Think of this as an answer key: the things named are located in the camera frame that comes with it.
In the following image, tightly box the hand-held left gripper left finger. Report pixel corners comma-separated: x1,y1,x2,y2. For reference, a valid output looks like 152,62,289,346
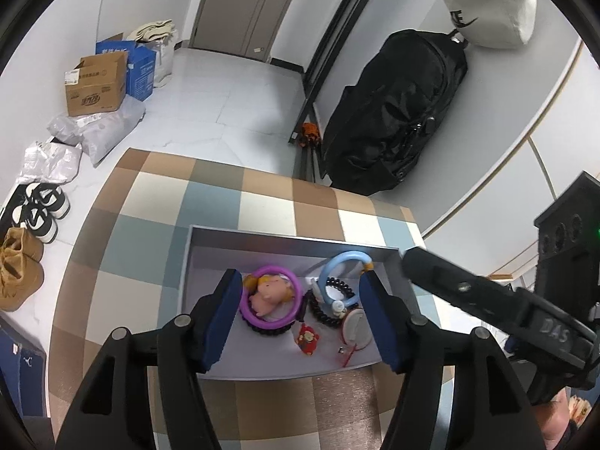
54,268,245,450

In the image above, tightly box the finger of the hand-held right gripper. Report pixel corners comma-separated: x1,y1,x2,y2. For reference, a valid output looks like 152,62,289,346
400,246,530,333

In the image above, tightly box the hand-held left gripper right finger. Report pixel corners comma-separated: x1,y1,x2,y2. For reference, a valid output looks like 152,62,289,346
358,272,547,450

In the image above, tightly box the red white crochet flower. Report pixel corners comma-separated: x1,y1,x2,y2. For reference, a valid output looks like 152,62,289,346
338,307,372,354

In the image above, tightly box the round purple-rimmed pin badge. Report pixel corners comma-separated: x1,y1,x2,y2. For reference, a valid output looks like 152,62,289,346
239,265,305,331

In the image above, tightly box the small red charm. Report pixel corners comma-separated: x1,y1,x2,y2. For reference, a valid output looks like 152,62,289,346
296,322,320,353

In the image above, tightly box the light blue ring keychain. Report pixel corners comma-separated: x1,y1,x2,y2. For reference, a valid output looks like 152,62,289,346
310,250,373,310

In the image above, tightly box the grey cardboard box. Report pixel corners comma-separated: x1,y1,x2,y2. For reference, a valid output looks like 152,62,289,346
177,225,425,381

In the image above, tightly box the person's right hand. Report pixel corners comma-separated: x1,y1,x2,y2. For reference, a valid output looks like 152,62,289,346
533,387,572,450

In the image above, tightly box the checked tablecloth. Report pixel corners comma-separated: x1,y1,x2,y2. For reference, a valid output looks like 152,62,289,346
47,147,427,450

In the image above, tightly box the white sliding wardrobe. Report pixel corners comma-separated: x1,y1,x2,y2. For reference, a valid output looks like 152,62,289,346
421,42,600,282

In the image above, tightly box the black backpack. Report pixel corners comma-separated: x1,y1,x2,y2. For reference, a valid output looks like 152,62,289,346
321,29,470,196

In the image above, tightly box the brown suede boot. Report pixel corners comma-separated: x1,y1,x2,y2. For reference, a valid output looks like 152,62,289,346
0,255,45,312
0,227,44,263

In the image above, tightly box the dark blue shoebox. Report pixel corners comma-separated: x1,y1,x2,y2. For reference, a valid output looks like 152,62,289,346
0,325,48,418

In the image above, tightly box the orange black tool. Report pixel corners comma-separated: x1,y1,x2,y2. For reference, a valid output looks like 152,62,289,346
297,122,323,148

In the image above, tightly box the black white sneaker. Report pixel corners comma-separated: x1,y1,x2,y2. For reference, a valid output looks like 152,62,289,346
25,183,71,219
13,201,59,243

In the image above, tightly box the grey plastic parcel bag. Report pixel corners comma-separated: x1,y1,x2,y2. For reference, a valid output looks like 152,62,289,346
47,96,147,167

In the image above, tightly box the white plastic parcel bag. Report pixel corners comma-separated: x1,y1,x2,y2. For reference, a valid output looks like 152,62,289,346
19,141,84,186

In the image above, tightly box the blue cardboard box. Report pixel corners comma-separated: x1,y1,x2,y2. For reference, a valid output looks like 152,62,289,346
96,33,160,101

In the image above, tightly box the brown cardboard box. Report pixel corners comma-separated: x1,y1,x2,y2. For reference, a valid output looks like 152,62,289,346
64,51,129,118

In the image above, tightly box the black metal stand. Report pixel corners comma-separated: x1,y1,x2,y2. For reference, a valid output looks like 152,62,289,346
286,0,397,183

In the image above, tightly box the white canvas bag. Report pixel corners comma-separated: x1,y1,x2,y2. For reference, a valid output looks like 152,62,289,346
424,0,538,50

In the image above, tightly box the beige canvas tote bag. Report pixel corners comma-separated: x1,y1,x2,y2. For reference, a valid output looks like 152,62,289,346
127,19,180,87

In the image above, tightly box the grey door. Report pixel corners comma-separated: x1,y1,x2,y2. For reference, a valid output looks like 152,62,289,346
187,0,312,62

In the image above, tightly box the black spiral hair tie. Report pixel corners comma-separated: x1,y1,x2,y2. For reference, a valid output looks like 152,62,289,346
304,277,359,326
246,309,302,337

